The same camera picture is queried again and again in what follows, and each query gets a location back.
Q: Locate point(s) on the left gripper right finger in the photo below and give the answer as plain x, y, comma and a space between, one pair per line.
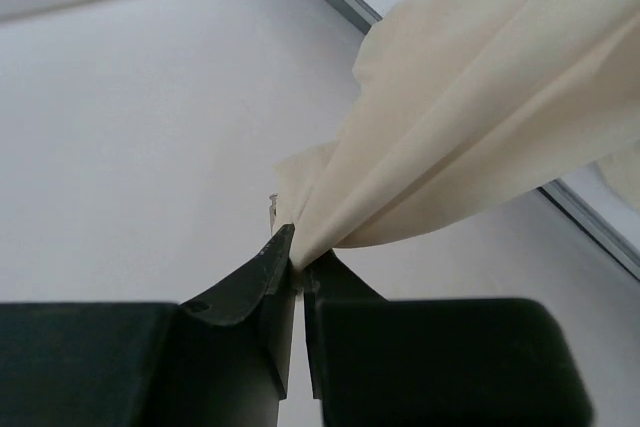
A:
328, 278

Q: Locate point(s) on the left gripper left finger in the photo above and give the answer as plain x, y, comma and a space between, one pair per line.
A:
237, 296

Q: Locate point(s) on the beige trousers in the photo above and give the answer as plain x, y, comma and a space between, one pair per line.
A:
464, 105

